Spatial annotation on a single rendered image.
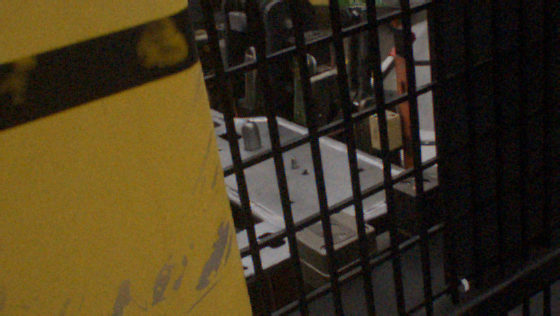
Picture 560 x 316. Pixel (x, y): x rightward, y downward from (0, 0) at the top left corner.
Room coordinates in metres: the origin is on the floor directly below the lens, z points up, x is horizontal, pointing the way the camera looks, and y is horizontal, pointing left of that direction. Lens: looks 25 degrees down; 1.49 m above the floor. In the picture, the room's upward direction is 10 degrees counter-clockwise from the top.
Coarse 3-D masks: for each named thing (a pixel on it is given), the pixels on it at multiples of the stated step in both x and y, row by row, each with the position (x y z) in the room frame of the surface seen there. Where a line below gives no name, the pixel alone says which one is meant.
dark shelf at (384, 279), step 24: (432, 240) 0.71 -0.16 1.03; (384, 264) 0.68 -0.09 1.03; (408, 264) 0.67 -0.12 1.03; (432, 264) 0.66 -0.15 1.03; (360, 288) 0.64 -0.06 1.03; (384, 288) 0.63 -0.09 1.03; (408, 288) 0.62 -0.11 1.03; (432, 288) 0.62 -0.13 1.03; (552, 288) 0.59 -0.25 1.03; (312, 312) 0.61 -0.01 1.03; (360, 312) 0.60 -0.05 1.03; (384, 312) 0.59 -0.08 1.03; (552, 312) 0.55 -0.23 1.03
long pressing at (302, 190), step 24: (216, 120) 1.29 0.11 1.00; (240, 120) 1.26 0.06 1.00; (264, 120) 1.24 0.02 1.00; (288, 120) 1.22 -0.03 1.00; (240, 144) 1.15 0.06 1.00; (264, 144) 1.13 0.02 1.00; (336, 144) 1.08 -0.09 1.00; (264, 168) 1.04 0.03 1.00; (288, 168) 1.02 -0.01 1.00; (312, 168) 1.01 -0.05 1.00; (336, 168) 1.00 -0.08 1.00; (360, 168) 0.98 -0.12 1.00; (264, 192) 0.96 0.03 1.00; (288, 192) 0.94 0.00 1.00; (312, 192) 0.93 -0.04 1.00; (336, 192) 0.92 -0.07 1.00; (384, 192) 0.89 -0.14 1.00; (264, 216) 0.89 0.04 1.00
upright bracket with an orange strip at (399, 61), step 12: (396, 36) 1.02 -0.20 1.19; (396, 48) 1.02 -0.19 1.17; (396, 60) 1.02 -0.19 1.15; (396, 72) 1.02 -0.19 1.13; (408, 108) 1.00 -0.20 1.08; (408, 120) 1.01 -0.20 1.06; (408, 132) 1.01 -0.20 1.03; (408, 144) 1.02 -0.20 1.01; (420, 144) 1.00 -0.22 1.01; (408, 156) 1.01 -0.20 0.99; (408, 168) 1.01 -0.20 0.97
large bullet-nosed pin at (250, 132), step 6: (252, 120) 1.14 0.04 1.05; (246, 126) 1.12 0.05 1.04; (252, 126) 1.12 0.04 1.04; (246, 132) 1.12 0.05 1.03; (252, 132) 1.12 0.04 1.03; (258, 132) 1.12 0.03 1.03; (246, 138) 1.12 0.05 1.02; (252, 138) 1.12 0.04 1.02; (258, 138) 1.12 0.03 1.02; (246, 144) 1.12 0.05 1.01; (252, 144) 1.12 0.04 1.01; (258, 144) 1.12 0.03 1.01; (246, 150) 1.12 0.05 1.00; (252, 150) 1.12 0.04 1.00
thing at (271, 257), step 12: (264, 228) 0.85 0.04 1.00; (276, 228) 0.85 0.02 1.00; (240, 240) 0.83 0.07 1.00; (264, 252) 0.79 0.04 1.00; (276, 252) 0.79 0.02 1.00; (252, 264) 0.77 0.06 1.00; (264, 264) 0.76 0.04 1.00; (276, 264) 0.76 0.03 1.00; (288, 264) 0.77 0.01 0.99; (252, 276) 0.74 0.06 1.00; (264, 276) 0.75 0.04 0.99
